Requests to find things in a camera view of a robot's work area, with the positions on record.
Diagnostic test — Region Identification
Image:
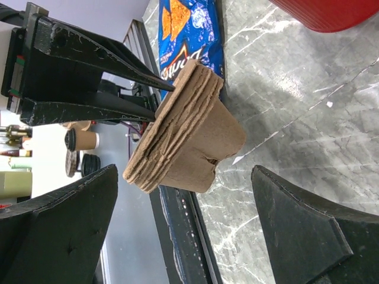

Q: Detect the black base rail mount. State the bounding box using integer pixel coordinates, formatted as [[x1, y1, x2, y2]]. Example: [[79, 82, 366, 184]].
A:
[[124, 20, 223, 283]]

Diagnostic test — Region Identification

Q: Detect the brown pulp cup carrier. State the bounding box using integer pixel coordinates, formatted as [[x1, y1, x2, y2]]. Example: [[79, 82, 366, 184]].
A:
[[123, 59, 246, 193]]

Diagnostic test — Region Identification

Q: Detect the blue Doritos chip bag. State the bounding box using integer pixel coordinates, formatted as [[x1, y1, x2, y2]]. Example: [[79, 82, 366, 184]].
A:
[[158, 0, 224, 83]]

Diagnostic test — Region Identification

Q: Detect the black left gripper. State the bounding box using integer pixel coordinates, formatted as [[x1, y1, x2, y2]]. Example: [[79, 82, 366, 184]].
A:
[[1, 4, 175, 126]]

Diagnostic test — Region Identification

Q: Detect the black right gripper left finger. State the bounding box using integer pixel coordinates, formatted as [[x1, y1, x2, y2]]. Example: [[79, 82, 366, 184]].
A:
[[1, 164, 118, 283]]

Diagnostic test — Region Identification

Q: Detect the red ribbed plastic cup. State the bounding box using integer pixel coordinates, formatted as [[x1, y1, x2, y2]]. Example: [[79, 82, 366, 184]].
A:
[[271, 0, 378, 33]]

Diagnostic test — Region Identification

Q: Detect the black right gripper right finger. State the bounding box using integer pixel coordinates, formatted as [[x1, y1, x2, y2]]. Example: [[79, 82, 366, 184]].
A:
[[251, 165, 378, 283]]

